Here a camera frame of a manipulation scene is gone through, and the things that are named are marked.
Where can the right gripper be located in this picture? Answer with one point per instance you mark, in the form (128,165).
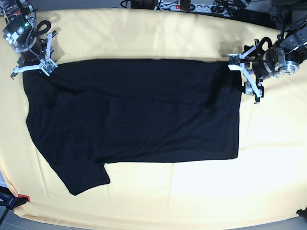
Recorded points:
(41,48)

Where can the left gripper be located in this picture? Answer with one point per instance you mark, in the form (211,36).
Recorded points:
(253,87)

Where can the black T-shirt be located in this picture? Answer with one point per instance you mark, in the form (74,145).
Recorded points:
(90,113)

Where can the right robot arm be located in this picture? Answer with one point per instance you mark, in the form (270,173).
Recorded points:
(29,39)

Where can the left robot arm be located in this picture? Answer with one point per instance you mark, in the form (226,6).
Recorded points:
(266,59)

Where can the black box behind table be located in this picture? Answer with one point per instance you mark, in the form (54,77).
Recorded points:
(254,17)

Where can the white power strip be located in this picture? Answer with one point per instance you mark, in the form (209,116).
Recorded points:
(173,6)

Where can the yellow table cloth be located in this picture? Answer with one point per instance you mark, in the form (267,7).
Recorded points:
(266,183)

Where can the black clamp right corner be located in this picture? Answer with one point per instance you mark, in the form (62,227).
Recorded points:
(302,213)

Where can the red blue table clamp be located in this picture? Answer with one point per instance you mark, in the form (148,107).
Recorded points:
(10,201)

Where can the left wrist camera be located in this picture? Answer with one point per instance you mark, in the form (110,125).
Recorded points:
(234,63)

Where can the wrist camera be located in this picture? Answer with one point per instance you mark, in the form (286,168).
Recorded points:
(234,63)
(48,67)

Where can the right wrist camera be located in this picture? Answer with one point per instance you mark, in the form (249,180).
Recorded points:
(48,67)

